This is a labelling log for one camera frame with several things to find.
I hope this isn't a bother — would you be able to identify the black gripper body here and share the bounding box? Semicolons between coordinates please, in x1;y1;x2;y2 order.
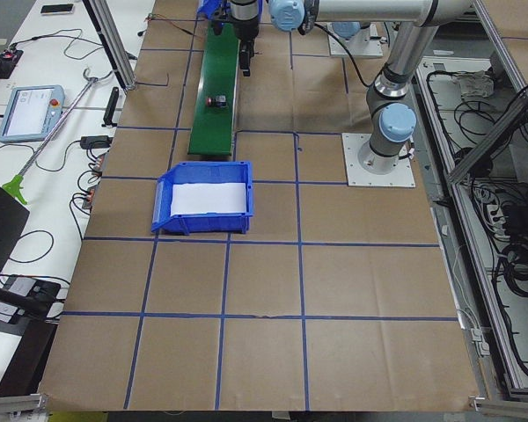
231;0;260;41

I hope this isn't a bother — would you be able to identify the red push button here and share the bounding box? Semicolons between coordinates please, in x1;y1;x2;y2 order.
206;95;227;108

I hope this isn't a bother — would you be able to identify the blue bin right side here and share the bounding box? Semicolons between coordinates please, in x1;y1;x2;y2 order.
197;0;230;19

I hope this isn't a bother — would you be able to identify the blue bin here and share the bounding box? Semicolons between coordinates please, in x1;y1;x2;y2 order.
151;161;254;235
197;0;230;19

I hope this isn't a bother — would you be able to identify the green conveyor belt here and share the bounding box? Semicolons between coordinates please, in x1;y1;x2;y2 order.
188;24;238;156

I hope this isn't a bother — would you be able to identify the black flat bar tool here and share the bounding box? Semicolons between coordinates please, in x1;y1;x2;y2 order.
102;86;120;127

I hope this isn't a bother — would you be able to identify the blue bin left side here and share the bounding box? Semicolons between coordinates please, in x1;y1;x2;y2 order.
151;161;254;235

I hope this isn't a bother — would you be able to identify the white foam pad left bin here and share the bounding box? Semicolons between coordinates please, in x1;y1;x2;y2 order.
170;183;247;215

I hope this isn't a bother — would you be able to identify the smartphone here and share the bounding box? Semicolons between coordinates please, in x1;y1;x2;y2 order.
40;4;75;16

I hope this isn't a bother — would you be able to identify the black power adapter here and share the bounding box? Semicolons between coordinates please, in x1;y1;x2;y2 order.
79;135;113;150

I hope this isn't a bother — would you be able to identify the teach pendant tablet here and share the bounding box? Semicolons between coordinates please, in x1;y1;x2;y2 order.
0;85;65;143

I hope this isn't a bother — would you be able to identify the reacher grabber tool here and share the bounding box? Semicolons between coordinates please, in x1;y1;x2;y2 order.
2;68;114;205

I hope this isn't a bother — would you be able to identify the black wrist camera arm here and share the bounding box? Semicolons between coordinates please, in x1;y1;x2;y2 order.
210;3;228;36

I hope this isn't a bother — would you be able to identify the red black conveyor wire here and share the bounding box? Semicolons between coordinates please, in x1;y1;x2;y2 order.
136;12;208;45

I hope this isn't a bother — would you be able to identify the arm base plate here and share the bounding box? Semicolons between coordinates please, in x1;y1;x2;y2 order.
326;23;383;59
341;133;415;188

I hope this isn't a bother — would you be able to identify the aluminium frame post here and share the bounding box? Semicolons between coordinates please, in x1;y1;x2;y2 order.
83;0;136;91

